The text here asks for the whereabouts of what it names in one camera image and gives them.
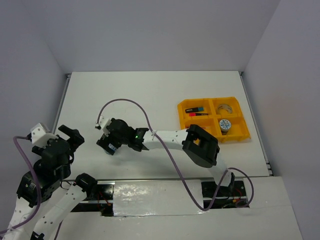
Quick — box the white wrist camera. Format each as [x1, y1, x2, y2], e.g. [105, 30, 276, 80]
[95, 115, 112, 135]
[30, 122, 59, 148]

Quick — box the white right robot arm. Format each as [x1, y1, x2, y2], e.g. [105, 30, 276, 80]
[95, 116, 235, 196]

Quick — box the silver tape roll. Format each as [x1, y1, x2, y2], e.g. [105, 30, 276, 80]
[216, 103, 233, 115]

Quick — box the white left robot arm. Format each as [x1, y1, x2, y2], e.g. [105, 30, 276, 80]
[0, 123, 98, 240]

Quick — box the yellow compartment tray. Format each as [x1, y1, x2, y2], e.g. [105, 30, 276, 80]
[177, 96, 251, 143]

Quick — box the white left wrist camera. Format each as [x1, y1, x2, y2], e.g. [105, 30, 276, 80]
[30, 122, 59, 148]

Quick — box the blue cap highlighter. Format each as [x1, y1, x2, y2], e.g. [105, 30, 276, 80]
[185, 106, 204, 113]

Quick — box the pink cap highlighter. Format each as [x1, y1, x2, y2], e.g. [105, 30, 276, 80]
[189, 112, 209, 117]

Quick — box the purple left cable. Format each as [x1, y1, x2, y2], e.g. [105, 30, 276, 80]
[0, 135, 63, 240]

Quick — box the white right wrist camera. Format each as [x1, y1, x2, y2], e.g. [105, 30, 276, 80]
[95, 115, 112, 135]

